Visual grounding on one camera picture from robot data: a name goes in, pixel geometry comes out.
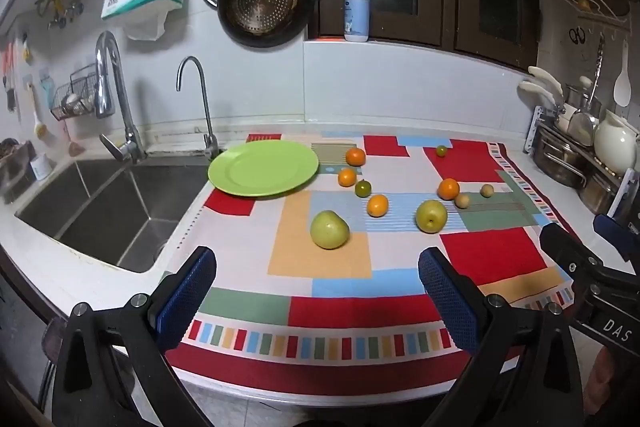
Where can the large steel pot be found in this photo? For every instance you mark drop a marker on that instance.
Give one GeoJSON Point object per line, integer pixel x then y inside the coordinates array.
{"type": "Point", "coordinates": [557, 157]}

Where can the white dish rack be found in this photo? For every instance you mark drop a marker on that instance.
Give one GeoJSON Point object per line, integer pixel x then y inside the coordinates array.
{"type": "Point", "coordinates": [534, 127]}

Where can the green plate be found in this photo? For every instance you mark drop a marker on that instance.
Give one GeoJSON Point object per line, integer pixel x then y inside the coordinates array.
{"type": "Point", "coordinates": [262, 167]}

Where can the colourful patchwork tablecloth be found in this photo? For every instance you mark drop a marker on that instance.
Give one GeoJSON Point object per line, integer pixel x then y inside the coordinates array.
{"type": "Point", "coordinates": [325, 317]}

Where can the small steel pot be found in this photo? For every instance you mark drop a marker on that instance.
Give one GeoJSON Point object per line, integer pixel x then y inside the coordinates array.
{"type": "Point", "coordinates": [575, 99]}

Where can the dark green tangerine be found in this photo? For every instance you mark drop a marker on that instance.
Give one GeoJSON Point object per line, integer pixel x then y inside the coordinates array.
{"type": "Point", "coordinates": [362, 188]}

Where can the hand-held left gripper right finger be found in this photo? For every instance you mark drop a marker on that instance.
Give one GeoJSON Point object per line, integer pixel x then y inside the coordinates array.
{"type": "Point", "coordinates": [447, 297]}

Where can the small white cup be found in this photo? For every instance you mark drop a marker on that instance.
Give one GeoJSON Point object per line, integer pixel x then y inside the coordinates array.
{"type": "Point", "coordinates": [41, 168]}

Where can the dish brush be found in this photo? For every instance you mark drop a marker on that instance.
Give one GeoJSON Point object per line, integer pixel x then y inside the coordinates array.
{"type": "Point", "coordinates": [39, 122]}

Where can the small beige fruit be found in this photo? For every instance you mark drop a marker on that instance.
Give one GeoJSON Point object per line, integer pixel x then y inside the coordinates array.
{"type": "Point", "coordinates": [487, 191]}
{"type": "Point", "coordinates": [461, 201]}

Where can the red scraper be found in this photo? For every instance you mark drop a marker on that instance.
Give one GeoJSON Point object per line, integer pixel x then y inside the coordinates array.
{"type": "Point", "coordinates": [75, 147]}

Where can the white rice paddle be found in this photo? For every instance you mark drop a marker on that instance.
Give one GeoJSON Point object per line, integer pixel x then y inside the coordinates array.
{"type": "Point", "coordinates": [622, 87]}

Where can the white pump soap bottle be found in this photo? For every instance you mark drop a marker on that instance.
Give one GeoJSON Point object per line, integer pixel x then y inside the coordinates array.
{"type": "Point", "coordinates": [357, 12]}

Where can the white plastic bag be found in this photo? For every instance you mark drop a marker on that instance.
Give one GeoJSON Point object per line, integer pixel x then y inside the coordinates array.
{"type": "Point", "coordinates": [146, 26]}

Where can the small green lime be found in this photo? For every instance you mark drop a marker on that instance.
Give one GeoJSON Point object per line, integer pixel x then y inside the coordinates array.
{"type": "Point", "coordinates": [441, 151]}

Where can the thin gooseneck faucet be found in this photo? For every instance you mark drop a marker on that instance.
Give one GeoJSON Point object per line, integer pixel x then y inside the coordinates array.
{"type": "Point", "coordinates": [209, 127]}

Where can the stainless steel sink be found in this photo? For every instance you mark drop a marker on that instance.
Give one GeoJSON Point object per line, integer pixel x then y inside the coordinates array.
{"type": "Point", "coordinates": [125, 217]}

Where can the person's right hand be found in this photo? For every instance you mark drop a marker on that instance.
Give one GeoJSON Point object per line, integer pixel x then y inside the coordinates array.
{"type": "Point", "coordinates": [602, 382]}

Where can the metal ladle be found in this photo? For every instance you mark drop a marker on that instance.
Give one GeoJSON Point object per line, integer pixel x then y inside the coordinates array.
{"type": "Point", "coordinates": [596, 72]}

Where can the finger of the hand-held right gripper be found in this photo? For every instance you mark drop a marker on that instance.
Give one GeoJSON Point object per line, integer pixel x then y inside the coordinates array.
{"type": "Point", "coordinates": [617, 234]}
{"type": "Point", "coordinates": [562, 247]}

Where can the orange tangerine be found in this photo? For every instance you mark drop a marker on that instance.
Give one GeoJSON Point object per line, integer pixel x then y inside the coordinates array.
{"type": "Point", "coordinates": [377, 205]}
{"type": "Point", "coordinates": [448, 188]}
{"type": "Point", "coordinates": [355, 156]}
{"type": "Point", "coordinates": [347, 177]}

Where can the large chrome faucet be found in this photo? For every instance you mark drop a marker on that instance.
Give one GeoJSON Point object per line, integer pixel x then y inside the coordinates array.
{"type": "Point", "coordinates": [107, 77]}

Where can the white ceramic jug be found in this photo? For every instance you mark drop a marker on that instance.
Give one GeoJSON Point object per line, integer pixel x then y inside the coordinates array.
{"type": "Point", "coordinates": [614, 144]}

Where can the large green apple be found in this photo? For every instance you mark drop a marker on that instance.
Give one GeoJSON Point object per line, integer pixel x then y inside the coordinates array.
{"type": "Point", "coordinates": [431, 217]}
{"type": "Point", "coordinates": [329, 230]}

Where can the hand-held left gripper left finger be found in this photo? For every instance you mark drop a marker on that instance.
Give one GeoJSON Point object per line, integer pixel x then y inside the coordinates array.
{"type": "Point", "coordinates": [187, 292]}

